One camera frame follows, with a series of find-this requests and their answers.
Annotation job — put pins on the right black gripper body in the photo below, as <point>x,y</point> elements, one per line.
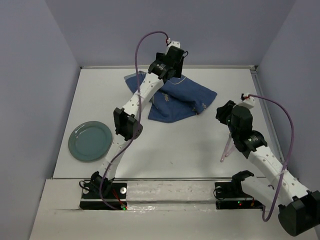
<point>225,112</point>

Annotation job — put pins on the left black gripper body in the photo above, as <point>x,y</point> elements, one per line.
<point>177,72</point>

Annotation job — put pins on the blue embroidered cloth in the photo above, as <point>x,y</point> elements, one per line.
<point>171,100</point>

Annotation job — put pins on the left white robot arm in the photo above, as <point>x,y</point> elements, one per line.
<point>127,119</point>

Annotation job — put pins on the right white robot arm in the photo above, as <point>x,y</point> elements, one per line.
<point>298,207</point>

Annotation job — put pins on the dark blue mug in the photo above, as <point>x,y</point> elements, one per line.
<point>232,129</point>

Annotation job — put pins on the teal ceramic plate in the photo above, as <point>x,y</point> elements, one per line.
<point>90,141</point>

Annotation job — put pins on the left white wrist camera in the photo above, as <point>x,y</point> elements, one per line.
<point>172,43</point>

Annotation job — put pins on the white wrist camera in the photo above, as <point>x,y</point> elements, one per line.
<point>172,43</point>
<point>247,101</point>

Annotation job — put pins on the pink handled fork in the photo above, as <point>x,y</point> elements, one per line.
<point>226,148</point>

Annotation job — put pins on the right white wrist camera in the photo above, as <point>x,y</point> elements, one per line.
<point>247,101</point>

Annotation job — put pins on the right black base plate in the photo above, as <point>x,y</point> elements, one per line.
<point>237,200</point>

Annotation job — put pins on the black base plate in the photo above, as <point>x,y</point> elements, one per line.
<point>115,198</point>
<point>237,200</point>

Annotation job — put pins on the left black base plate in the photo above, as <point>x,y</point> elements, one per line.
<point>115,198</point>

